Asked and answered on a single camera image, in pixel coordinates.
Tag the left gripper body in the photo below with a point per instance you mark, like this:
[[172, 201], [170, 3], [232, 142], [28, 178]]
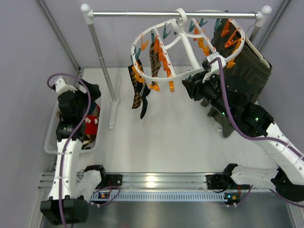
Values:
[[89, 90]]

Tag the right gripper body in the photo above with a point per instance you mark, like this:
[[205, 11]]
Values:
[[194, 86]]

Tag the teal sock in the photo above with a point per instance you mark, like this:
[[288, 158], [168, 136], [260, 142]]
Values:
[[92, 108]]

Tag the red sock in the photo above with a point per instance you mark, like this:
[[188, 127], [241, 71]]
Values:
[[91, 126]]

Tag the white oval clip hanger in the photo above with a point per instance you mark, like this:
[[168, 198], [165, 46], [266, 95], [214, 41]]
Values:
[[185, 30]]

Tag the black sock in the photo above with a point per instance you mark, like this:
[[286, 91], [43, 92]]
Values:
[[144, 91]]

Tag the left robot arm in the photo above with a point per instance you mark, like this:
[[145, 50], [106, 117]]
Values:
[[67, 202]]

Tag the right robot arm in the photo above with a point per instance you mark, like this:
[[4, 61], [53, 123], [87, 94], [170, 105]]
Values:
[[286, 180]]

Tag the argyle sock in basket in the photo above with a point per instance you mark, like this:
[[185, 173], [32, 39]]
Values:
[[96, 112]]

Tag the olive green shorts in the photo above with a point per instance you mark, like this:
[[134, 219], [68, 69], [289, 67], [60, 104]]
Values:
[[249, 71]]

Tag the brown argyle sock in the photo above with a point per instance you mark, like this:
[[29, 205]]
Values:
[[154, 61], [137, 87]]

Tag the white laundry basket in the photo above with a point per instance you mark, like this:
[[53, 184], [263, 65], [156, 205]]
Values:
[[90, 142]]

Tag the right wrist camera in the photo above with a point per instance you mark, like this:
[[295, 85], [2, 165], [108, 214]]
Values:
[[212, 64]]

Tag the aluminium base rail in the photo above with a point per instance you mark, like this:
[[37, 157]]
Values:
[[179, 187]]

